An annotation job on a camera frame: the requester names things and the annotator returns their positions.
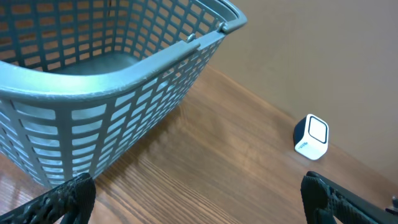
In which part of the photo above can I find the white barcode scanner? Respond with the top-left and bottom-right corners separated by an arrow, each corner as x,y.
293,114 -> 330,161

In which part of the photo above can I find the grey plastic shopping basket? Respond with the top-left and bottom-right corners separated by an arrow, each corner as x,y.
1,0 -> 247,188

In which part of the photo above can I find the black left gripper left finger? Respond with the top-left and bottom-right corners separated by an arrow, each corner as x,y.
1,172 -> 96,224

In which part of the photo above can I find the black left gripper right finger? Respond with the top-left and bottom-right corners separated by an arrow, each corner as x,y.
300,171 -> 397,224

